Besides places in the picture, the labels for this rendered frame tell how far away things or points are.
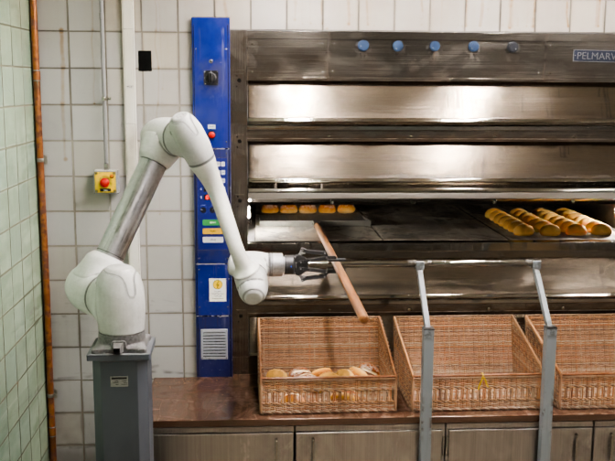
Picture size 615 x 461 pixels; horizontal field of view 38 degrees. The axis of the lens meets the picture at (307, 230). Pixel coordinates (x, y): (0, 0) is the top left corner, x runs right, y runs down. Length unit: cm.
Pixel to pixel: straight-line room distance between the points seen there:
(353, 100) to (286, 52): 35
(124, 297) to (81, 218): 106
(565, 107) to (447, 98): 52
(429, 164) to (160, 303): 134
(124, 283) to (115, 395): 38
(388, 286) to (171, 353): 102
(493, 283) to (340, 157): 90
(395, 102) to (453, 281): 84
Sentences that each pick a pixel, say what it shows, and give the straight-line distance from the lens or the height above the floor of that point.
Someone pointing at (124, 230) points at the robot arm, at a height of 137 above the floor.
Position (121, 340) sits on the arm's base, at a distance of 302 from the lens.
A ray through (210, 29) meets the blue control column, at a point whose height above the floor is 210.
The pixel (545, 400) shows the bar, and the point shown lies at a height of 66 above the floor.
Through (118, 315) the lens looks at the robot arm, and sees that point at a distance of 299.
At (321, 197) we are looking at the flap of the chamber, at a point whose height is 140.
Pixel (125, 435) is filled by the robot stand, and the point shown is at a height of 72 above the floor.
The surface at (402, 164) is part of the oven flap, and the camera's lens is 394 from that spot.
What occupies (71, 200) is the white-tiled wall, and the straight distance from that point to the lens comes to 398.
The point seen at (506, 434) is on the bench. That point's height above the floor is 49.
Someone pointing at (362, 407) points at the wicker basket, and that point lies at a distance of 363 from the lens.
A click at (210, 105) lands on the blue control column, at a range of 385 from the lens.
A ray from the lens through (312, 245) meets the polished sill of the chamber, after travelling 394.
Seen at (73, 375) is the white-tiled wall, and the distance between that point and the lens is 416.
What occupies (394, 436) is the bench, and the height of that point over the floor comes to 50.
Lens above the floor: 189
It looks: 10 degrees down
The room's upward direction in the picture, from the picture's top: straight up
